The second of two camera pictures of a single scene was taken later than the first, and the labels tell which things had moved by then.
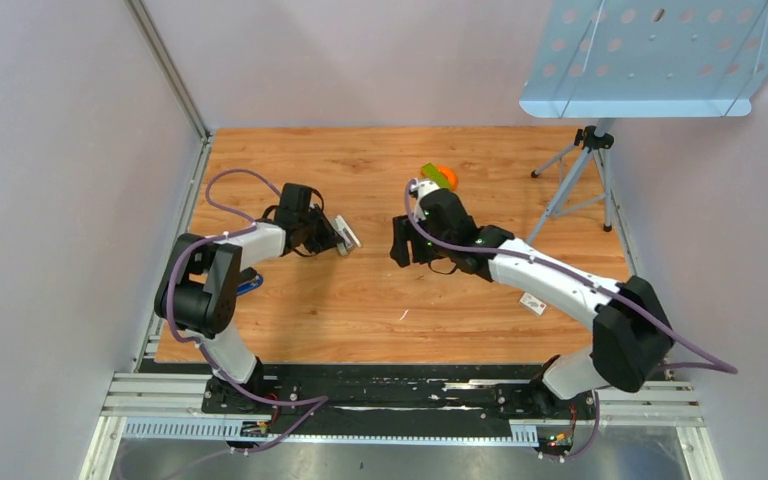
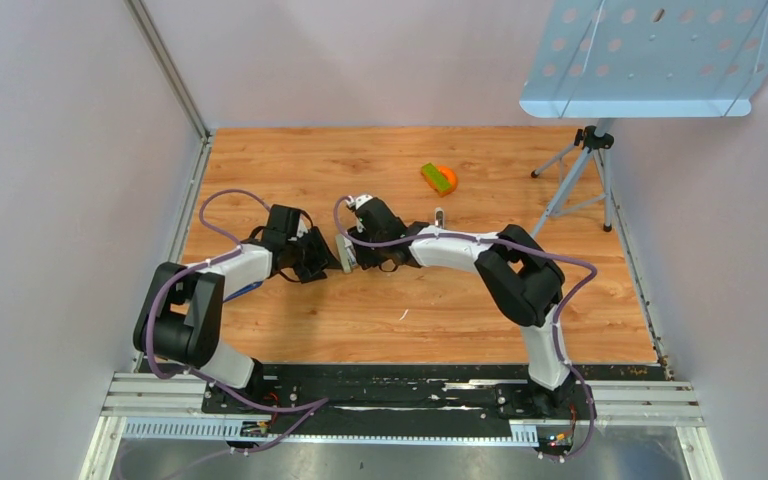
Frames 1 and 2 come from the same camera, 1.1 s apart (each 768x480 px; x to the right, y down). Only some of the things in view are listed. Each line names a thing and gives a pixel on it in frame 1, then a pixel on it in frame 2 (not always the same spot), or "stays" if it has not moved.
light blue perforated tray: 656,59 stays
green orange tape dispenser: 443,176 stays
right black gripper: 404,230 → 365,260
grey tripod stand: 596,138 stays
